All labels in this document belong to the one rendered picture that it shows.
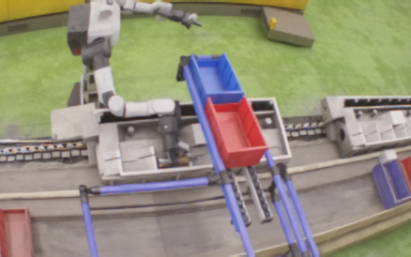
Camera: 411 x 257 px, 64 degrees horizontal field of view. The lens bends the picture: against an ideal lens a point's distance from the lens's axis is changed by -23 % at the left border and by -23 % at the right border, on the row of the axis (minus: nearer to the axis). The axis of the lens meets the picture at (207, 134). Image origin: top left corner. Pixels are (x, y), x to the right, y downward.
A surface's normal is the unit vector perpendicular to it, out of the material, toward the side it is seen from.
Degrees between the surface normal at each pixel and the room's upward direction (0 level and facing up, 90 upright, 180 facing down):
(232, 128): 6
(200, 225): 0
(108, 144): 10
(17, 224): 0
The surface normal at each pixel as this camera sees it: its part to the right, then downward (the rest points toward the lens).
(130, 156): 0.25, -0.42
